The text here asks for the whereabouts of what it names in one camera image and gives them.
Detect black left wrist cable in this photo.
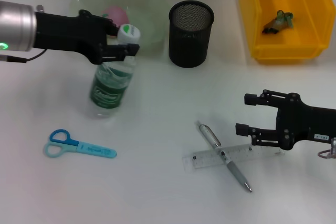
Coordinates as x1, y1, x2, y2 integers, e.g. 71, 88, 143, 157
0, 48, 48, 64

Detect silver grey ballpoint pen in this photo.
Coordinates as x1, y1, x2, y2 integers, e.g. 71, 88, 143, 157
194, 120, 253, 193

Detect clear plastic ruler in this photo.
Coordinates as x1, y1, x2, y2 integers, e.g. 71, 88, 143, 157
182, 142, 286, 174

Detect grey right wrist cable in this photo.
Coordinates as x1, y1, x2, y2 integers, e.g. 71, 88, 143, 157
318, 137, 336, 159

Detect pink toy peach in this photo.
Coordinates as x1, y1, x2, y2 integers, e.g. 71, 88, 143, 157
101, 5, 131, 25

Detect black mesh pen holder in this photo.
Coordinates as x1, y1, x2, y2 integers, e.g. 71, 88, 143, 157
168, 0, 215, 68

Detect blue teal sheathed scissors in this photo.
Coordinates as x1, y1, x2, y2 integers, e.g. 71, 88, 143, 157
43, 129, 118, 159

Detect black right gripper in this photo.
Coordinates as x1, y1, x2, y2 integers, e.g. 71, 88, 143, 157
235, 89, 336, 151

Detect yellow plastic bin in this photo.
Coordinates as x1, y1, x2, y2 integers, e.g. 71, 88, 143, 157
238, 0, 336, 65

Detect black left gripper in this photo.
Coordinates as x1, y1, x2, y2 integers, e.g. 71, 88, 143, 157
35, 9, 141, 65

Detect clear green-label water bottle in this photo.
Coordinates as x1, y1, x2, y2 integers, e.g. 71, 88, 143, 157
89, 24, 141, 119

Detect translucent green fruit bowl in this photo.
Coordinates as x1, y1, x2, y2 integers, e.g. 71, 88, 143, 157
68, 0, 170, 57

